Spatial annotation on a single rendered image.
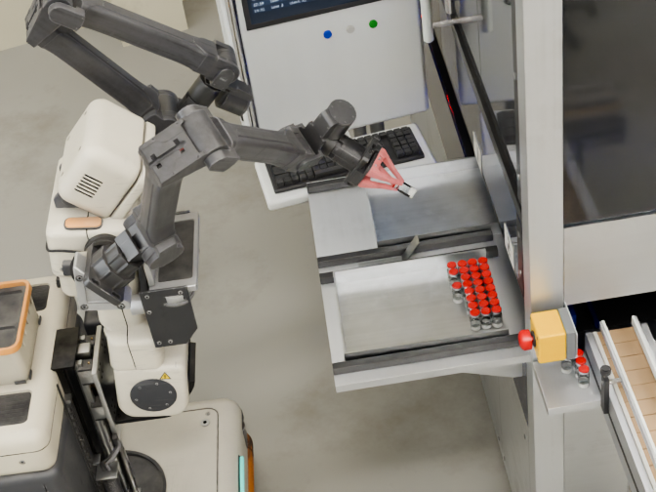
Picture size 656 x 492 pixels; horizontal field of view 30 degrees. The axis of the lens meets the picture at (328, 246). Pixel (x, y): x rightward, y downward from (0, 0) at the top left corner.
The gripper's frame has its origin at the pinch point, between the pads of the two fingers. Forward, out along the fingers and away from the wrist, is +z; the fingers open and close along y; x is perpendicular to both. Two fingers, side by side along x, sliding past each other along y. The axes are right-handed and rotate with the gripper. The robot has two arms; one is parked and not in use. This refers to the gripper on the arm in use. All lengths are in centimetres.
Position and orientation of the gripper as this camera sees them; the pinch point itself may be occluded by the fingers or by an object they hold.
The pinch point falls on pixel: (397, 184)
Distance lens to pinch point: 243.8
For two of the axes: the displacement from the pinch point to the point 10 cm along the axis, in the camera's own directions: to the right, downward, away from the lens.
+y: 3.7, -4.4, -8.2
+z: 8.5, 5.2, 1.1
